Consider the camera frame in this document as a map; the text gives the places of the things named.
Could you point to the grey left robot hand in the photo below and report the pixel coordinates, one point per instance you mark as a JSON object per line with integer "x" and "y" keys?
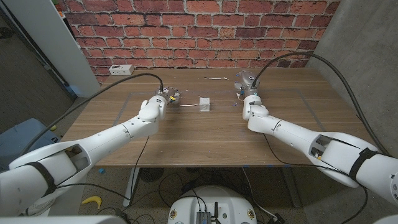
{"x": 169, "y": 95}

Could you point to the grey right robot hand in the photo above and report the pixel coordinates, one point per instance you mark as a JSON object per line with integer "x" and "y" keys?
{"x": 246, "y": 81}

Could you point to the small white box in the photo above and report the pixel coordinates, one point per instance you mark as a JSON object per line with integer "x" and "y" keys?
{"x": 204, "y": 104}

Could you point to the white right shoulder shell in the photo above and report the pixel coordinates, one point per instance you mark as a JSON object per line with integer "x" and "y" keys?
{"x": 388, "y": 221}

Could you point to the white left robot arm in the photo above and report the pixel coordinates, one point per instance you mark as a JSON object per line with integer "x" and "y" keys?
{"x": 93, "y": 155}

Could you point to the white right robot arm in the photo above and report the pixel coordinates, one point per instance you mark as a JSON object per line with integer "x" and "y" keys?
{"x": 311, "y": 143}

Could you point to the white left shoulder shell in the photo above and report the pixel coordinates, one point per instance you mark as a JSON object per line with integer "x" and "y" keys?
{"x": 62, "y": 220}

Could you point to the grey electronics box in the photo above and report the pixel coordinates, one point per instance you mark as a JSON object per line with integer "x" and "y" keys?
{"x": 203, "y": 217}

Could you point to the left wrist plug lead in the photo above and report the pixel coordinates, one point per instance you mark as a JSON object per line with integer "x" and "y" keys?
{"x": 173, "y": 97}

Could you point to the wrist plug lead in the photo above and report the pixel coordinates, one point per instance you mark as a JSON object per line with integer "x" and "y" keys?
{"x": 238, "y": 96}
{"x": 173, "y": 97}

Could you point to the right wrist plug lead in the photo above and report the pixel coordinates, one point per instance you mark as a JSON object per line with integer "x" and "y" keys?
{"x": 238, "y": 96}

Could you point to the white power strip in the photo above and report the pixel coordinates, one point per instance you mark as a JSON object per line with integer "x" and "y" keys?
{"x": 121, "y": 70}

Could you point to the red brick print backdrop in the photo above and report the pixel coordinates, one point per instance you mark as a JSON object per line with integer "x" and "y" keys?
{"x": 199, "y": 34}

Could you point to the black round floor disc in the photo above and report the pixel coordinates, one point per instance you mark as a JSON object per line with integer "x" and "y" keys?
{"x": 150, "y": 175}

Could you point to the small blue cap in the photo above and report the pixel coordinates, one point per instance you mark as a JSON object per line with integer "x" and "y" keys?
{"x": 102, "y": 171}

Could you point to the white table leg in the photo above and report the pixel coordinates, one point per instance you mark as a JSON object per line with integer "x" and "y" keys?
{"x": 130, "y": 189}

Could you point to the grey table leg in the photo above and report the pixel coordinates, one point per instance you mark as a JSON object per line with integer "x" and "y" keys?
{"x": 292, "y": 186}

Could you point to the yellow-green ball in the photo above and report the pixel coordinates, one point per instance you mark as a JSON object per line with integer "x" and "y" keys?
{"x": 54, "y": 127}

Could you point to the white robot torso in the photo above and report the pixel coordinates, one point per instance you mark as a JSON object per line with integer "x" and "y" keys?
{"x": 230, "y": 202}

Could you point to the white pillar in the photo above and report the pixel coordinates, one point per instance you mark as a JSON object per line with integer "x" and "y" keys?
{"x": 56, "y": 46}

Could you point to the black antenna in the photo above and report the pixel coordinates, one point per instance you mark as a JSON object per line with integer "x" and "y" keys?
{"x": 216, "y": 211}

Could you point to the yellow toy banana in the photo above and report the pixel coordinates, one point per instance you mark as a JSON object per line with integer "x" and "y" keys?
{"x": 93, "y": 200}

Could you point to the black floor plug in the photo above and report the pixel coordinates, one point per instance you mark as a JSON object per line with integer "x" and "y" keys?
{"x": 277, "y": 219}

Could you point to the grey floor plate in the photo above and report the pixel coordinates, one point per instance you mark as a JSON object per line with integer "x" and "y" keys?
{"x": 68, "y": 199}

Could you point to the blue plastic bin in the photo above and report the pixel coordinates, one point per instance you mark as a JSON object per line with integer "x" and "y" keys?
{"x": 18, "y": 140}

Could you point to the grey perforated wall panel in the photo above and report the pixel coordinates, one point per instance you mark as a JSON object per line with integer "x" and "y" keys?
{"x": 25, "y": 87}

